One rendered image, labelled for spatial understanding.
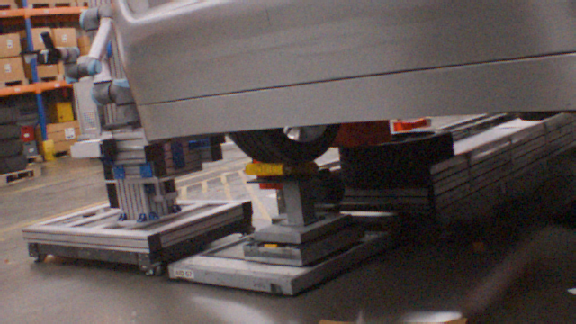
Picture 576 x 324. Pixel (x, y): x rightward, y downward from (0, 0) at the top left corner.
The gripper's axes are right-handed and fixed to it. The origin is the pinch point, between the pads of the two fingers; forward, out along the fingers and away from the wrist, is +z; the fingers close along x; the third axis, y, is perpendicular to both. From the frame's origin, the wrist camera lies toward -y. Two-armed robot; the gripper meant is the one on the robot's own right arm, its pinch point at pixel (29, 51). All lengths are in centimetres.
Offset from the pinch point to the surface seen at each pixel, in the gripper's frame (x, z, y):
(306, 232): -130, -32, 85
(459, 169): -186, -117, 68
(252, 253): -103, -31, 97
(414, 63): -205, 91, 3
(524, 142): -215, -208, 64
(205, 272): -82, -23, 107
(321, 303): -149, 1, 104
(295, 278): -134, -10, 99
